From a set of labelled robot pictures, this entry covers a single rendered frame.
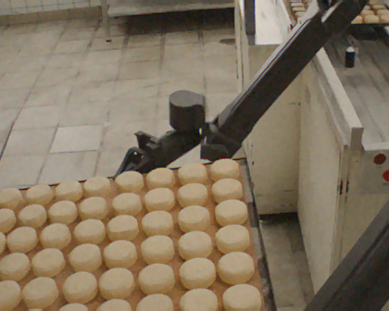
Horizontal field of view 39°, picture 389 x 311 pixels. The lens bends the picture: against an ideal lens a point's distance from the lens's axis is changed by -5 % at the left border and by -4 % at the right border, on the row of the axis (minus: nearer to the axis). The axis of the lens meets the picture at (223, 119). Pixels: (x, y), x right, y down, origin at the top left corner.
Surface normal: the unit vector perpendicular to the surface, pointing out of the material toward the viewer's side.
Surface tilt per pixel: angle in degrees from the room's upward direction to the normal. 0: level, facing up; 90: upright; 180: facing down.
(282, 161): 90
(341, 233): 90
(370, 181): 90
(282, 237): 0
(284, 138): 90
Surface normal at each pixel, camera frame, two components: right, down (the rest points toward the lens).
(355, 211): 0.03, 0.48
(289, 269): -0.04, -0.87
